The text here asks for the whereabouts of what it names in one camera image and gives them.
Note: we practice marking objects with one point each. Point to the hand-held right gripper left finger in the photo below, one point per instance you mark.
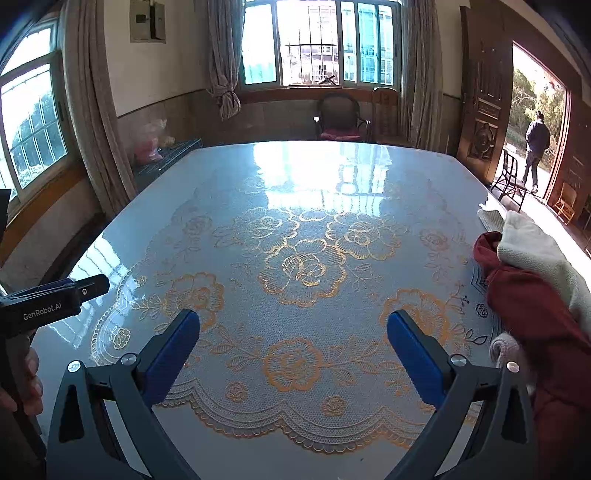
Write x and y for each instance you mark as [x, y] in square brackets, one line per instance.
[173, 355]

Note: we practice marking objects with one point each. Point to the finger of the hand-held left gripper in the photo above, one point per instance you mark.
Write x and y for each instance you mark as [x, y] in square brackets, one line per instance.
[90, 285]

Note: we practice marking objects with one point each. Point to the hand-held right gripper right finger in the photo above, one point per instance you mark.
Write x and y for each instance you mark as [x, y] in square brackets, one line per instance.
[415, 355]

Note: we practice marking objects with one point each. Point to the cream knit sweater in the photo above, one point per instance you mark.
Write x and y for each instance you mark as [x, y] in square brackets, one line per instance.
[535, 258]

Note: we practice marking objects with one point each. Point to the person's left hand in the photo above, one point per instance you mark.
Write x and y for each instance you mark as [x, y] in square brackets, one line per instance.
[33, 383]

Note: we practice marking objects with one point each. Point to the pale pink knit cloth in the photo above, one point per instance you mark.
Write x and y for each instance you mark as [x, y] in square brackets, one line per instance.
[508, 353]

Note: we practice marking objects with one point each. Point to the red garment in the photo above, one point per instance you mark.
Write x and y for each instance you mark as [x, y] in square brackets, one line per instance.
[549, 332]

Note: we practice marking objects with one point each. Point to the pink plastic bag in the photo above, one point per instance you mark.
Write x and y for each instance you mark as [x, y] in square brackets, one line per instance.
[150, 143]

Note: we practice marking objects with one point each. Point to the long beige curtain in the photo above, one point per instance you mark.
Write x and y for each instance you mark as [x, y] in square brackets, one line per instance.
[422, 69]
[97, 115]

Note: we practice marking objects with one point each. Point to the white-framed barred window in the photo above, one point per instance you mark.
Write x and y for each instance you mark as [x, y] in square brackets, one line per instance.
[32, 120]

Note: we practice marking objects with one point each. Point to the black rattan chair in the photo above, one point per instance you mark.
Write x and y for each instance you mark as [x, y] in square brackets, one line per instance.
[510, 177]

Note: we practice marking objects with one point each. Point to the small wooden chair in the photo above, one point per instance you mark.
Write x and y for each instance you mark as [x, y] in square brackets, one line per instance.
[565, 203]

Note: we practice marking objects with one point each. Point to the tall wooden chair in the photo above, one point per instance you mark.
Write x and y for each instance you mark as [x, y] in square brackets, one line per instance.
[388, 115]

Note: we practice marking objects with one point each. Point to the dark armchair with red cushion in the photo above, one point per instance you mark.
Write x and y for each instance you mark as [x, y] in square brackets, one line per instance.
[339, 115]

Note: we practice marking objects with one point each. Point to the tied beige curtain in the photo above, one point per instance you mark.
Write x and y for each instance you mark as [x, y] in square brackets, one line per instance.
[224, 69]

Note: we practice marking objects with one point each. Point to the carved wooden door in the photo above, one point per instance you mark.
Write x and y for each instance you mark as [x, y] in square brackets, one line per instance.
[485, 92]
[577, 157]

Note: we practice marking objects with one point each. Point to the wide green-framed window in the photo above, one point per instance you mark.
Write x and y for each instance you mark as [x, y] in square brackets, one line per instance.
[314, 41]

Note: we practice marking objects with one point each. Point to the wall electrical box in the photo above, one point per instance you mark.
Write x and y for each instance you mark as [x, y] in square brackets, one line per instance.
[147, 21]

